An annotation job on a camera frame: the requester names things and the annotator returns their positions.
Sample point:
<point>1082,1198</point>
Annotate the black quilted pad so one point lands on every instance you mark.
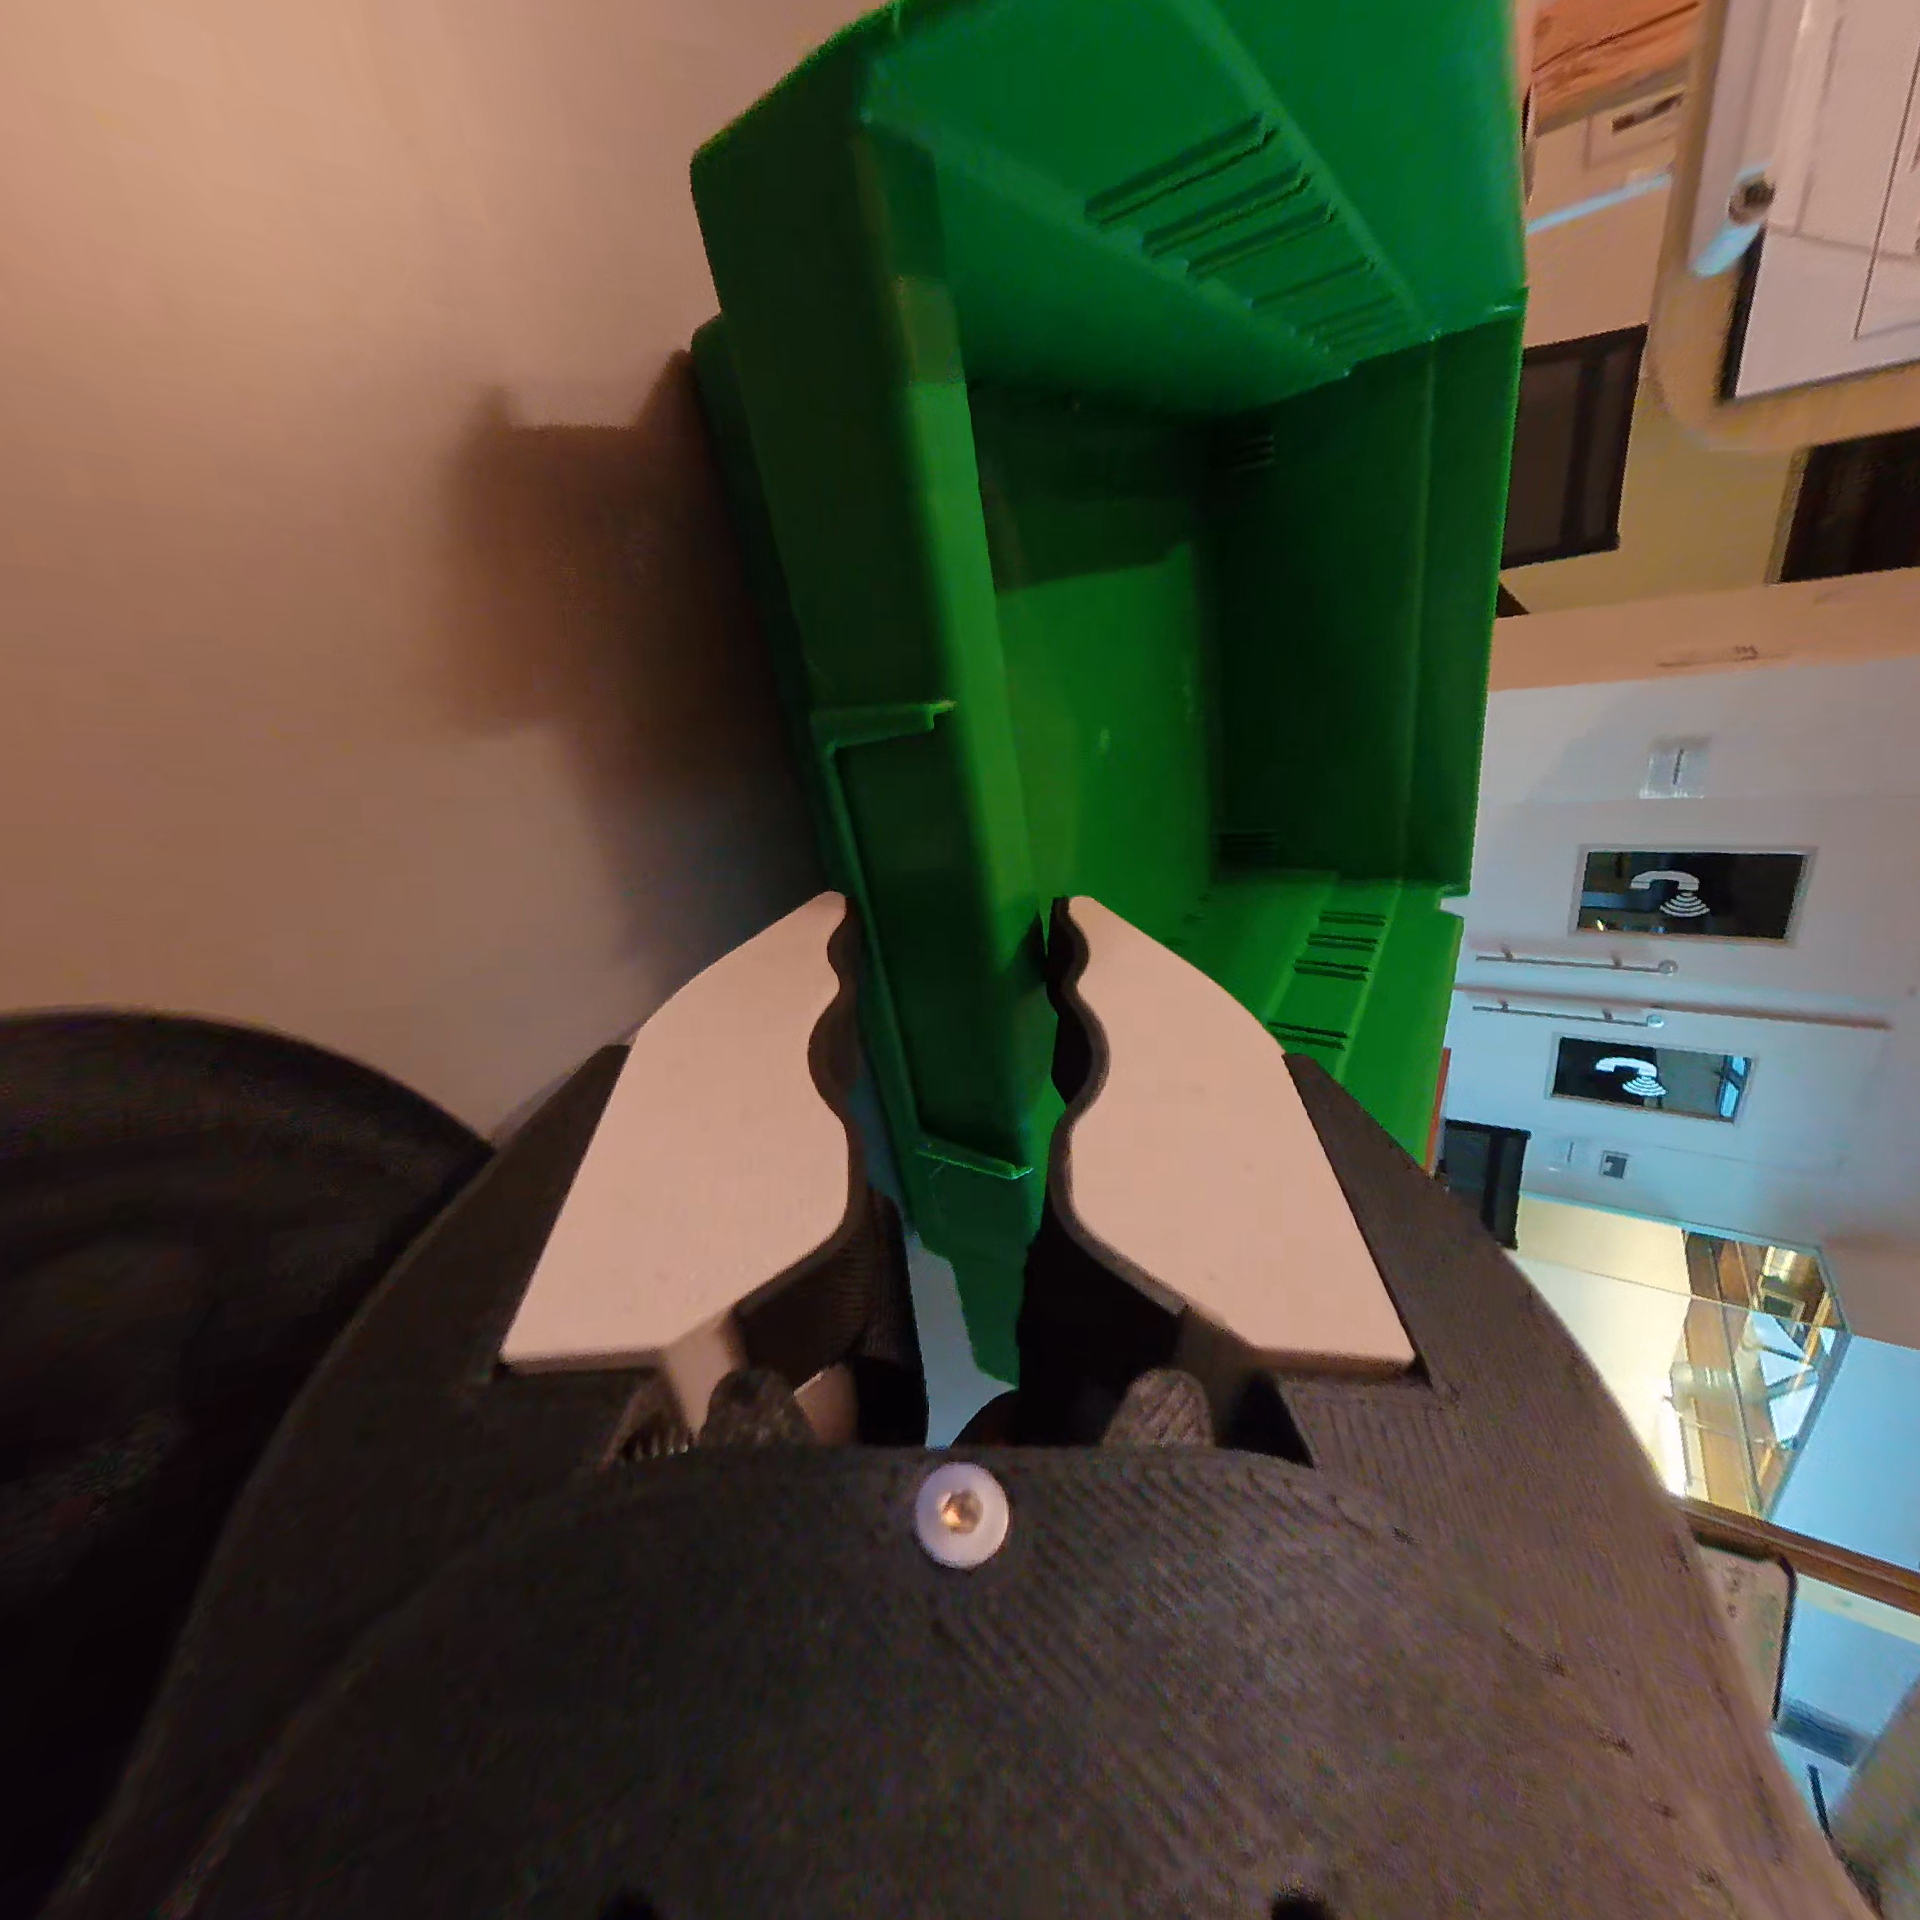
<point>181,1276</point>

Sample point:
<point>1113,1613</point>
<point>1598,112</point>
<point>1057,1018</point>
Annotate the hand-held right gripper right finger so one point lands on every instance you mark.
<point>1201,1184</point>

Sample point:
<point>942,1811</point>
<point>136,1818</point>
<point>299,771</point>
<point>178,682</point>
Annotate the metal wall handrail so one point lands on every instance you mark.
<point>1576,963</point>
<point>1568,1016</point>

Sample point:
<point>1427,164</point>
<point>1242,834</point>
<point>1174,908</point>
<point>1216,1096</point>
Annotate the wooden support post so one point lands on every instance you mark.
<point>1830,1574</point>

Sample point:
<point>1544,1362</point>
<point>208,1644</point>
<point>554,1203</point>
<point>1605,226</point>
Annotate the small grey wall plate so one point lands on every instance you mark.
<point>1675,766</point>

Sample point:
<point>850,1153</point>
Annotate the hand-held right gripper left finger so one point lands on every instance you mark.
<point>704,1171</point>

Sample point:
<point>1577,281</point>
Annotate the green plastic bin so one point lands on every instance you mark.
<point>1110,675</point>

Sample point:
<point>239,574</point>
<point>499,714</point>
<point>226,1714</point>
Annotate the black phone booth sign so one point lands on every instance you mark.
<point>1688,896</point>
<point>1650,1075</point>

